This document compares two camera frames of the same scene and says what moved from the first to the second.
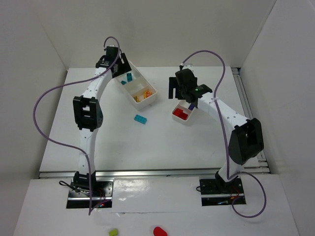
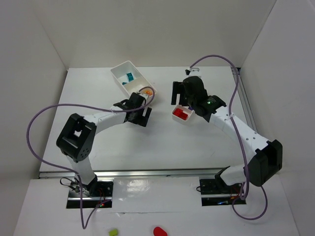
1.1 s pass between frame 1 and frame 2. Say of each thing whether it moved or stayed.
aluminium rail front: stayed
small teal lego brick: stayed
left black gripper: moved
